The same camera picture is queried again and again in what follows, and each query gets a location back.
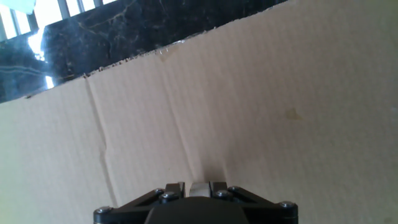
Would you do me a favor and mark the small wooden cube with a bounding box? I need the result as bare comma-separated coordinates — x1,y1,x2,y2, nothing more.
188,182,211,197

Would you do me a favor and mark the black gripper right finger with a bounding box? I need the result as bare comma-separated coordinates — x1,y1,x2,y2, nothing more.
208,181,299,224

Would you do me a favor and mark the brown cardboard sheet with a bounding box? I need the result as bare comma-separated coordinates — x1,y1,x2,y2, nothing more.
0,0,398,224

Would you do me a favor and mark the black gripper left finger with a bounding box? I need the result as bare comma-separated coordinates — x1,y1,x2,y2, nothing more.
93,182,187,224

